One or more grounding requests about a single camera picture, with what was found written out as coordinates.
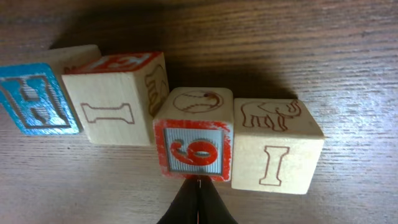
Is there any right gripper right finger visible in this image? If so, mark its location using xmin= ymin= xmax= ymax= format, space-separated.
xmin=198 ymin=175 xmax=238 ymax=224

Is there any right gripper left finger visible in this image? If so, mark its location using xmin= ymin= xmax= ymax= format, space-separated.
xmin=157 ymin=176 xmax=199 ymax=224

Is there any wooden block red 6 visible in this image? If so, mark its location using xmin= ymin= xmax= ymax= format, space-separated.
xmin=153 ymin=87 xmax=234 ymax=182

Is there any wooden block plain I elephant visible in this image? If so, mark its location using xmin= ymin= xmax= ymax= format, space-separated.
xmin=231 ymin=98 xmax=325 ymax=195

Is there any wooden block green side I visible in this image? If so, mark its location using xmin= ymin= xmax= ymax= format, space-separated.
xmin=62 ymin=52 xmax=169 ymax=146

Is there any wooden block blue H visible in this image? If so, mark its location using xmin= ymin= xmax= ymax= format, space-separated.
xmin=1 ymin=44 xmax=101 ymax=135

